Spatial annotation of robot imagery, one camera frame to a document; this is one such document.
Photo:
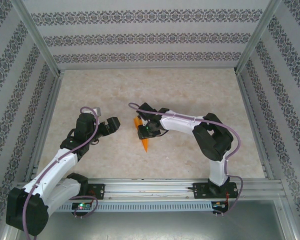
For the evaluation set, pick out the orange cloth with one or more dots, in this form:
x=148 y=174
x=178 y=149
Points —
x=146 y=145

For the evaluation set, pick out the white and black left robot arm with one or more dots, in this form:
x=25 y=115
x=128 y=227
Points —
x=60 y=167

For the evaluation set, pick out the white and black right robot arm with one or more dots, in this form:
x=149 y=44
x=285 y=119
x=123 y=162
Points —
x=177 y=123

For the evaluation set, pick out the grey sheet metal panel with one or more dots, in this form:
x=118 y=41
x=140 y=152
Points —
x=150 y=227

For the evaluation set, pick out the circuit board with green light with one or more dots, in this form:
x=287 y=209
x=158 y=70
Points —
x=220 y=205
x=82 y=206

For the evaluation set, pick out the aluminium side rail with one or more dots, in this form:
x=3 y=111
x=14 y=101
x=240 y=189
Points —
x=253 y=125
x=46 y=125

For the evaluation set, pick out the aluminium mounting rail beam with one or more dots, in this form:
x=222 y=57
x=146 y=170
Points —
x=150 y=188

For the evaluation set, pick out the aluminium back rail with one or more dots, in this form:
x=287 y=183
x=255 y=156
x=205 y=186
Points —
x=147 y=67

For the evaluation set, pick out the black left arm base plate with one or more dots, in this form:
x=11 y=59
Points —
x=100 y=191

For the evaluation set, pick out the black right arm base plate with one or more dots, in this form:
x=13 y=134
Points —
x=200 y=191

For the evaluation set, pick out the aluminium frame post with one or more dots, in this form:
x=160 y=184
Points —
x=36 y=35
x=258 y=35

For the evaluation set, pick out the aluminium frame strut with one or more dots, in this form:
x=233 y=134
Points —
x=288 y=220
x=3 y=237

